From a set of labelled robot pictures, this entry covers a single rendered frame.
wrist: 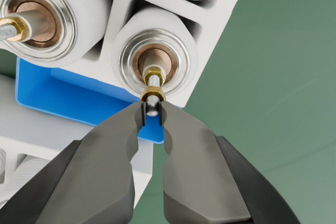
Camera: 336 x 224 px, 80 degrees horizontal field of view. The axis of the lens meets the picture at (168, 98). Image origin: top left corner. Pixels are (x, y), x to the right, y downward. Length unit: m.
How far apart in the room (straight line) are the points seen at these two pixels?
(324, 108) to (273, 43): 0.26
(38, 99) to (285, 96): 0.58
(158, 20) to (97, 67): 0.13
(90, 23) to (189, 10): 0.12
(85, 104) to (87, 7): 0.29
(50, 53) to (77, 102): 0.26
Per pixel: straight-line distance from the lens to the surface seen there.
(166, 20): 0.21
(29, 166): 0.44
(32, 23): 0.21
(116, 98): 0.53
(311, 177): 0.90
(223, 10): 0.29
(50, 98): 0.48
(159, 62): 0.20
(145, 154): 0.46
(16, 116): 0.49
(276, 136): 0.69
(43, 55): 0.24
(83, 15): 0.22
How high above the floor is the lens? 0.46
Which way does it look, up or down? 61 degrees down
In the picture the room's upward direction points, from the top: 175 degrees clockwise
